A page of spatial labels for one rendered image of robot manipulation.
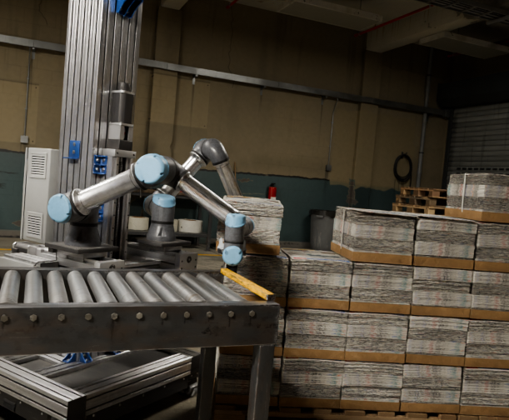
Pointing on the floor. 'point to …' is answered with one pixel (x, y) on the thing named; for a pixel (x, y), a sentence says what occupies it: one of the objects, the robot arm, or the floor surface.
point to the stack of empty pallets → (432, 204)
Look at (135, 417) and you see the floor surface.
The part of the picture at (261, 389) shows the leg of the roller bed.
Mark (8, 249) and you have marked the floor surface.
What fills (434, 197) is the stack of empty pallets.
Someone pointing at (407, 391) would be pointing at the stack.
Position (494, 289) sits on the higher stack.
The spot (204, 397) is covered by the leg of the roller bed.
